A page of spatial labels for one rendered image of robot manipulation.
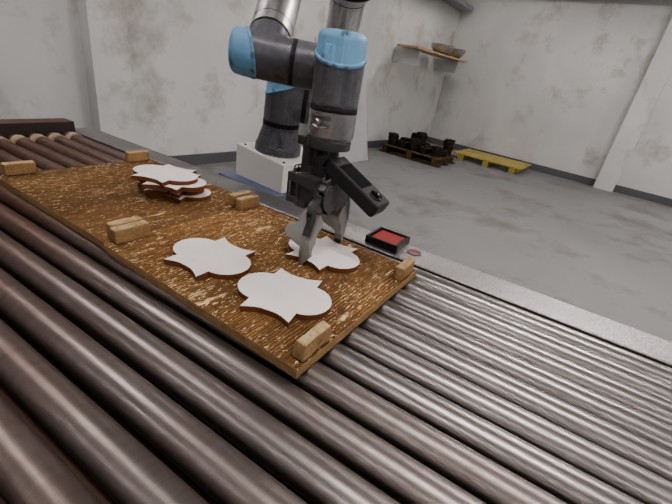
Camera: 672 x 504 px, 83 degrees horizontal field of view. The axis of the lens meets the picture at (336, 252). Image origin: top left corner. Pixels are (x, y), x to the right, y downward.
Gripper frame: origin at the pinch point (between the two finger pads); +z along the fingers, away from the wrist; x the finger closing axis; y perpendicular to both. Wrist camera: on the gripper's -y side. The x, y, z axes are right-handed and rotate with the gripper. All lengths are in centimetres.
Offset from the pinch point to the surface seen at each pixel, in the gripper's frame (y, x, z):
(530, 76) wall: 103, -799, -65
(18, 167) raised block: 66, 22, -1
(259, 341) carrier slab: -8.3, 25.0, 0.7
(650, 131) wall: -107, -779, -9
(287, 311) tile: -7.4, 18.9, -0.3
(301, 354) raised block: -14.2, 24.4, -0.5
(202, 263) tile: 9.9, 18.9, -0.4
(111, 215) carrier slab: 36.1, 18.6, 0.5
